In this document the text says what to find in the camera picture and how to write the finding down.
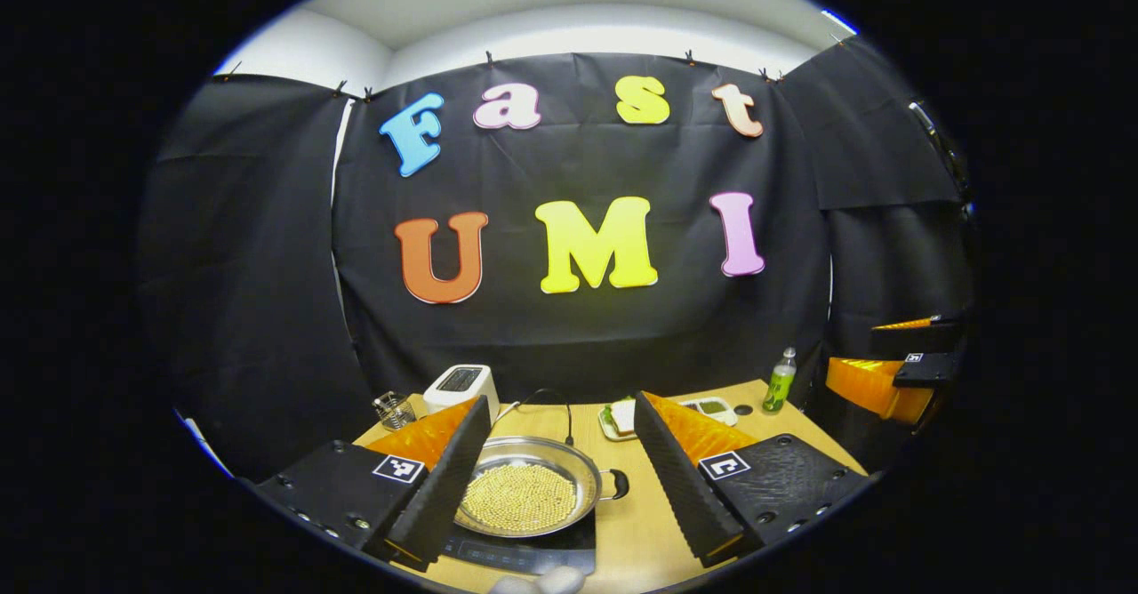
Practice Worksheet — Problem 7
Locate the white rectangular plate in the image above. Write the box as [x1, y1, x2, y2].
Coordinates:
[598, 401, 641, 442]

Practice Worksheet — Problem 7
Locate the pile of soybeans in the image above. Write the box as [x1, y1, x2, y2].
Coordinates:
[462, 462, 577, 533]

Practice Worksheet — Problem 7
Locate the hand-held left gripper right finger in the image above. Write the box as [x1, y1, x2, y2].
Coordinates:
[632, 390, 873, 569]

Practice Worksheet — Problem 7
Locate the steel pot with black handle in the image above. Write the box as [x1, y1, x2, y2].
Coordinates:
[453, 437, 630, 539]

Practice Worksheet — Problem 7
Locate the black induction cooktop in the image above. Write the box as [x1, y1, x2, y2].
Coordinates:
[440, 510, 598, 575]

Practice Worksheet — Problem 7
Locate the green label drink bottle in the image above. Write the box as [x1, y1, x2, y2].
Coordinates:
[762, 347, 797, 414]

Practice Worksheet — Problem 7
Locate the black backdrop cloth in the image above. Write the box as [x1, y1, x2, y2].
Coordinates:
[138, 34, 979, 488]

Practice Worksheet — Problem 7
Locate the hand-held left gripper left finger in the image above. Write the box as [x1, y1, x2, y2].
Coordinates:
[256, 395, 493, 574]

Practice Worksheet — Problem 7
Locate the white divided tray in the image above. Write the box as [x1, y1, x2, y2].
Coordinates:
[680, 396, 739, 427]

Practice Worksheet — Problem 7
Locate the white toaster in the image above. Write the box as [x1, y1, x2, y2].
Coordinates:
[423, 364, 501, 426]

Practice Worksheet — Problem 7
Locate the small metal wire basket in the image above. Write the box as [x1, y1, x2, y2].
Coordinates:
[373, 391, 417, 431]

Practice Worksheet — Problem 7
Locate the black cooktop power cable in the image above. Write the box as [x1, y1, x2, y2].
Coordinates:
[520, 388, 574, 446]

